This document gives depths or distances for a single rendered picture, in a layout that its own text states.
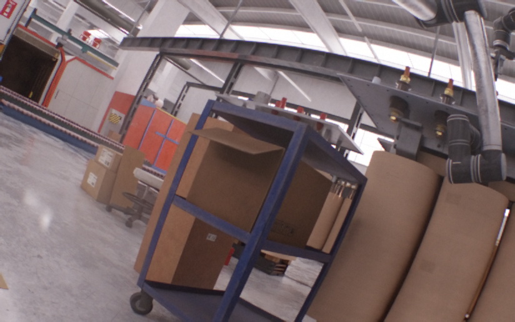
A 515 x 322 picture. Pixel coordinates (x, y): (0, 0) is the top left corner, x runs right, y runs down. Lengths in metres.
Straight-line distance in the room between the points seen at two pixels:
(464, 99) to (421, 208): 8.93
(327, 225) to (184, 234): 6.06
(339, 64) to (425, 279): 10.61
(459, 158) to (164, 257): 1.48
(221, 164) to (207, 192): 0.10
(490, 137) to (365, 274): 0.87
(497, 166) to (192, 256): 1.51
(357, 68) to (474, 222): 10.22
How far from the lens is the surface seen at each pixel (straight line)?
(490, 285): 1.86
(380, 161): 1.95
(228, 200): 1.38
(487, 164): 1.48
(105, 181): 3.80
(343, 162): 1.57
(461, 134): 1.54
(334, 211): 7.93
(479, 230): 1.80
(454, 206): 1.82
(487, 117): 1.52
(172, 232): 2.05
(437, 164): 2.02
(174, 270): 2.02
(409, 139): 1.98
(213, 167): 1.45
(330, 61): 12.21
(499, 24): 2.22
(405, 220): 1.86
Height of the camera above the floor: 0.64
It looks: 4 degrees up
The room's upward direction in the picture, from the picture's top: 23 degrees clockwise
